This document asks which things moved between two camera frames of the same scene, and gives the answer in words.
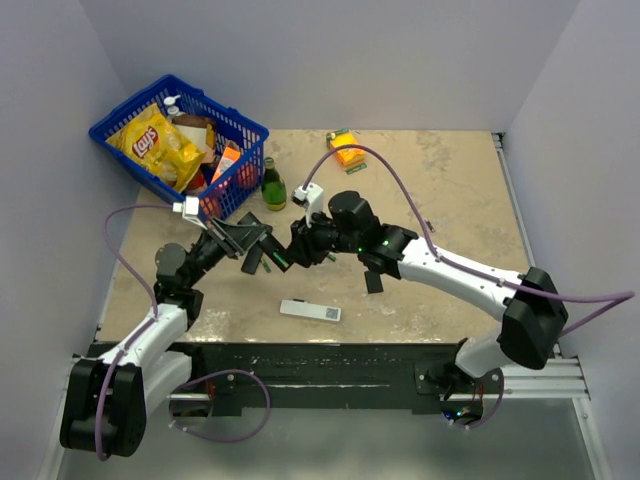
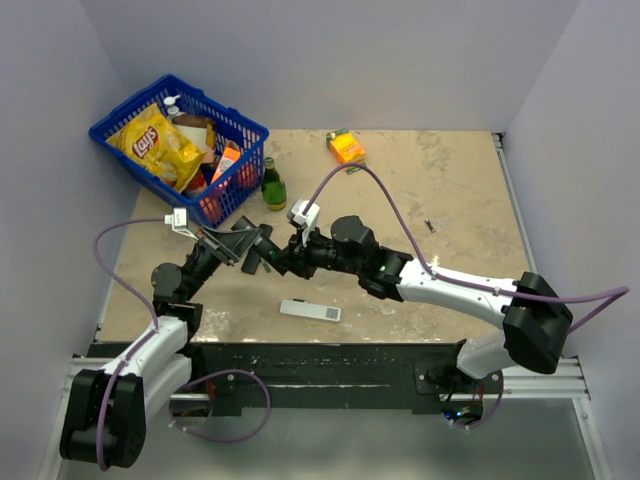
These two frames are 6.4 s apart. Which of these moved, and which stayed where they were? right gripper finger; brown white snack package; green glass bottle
Moved: right gripper finger
Stayed: green glass bottle; brown white snack package
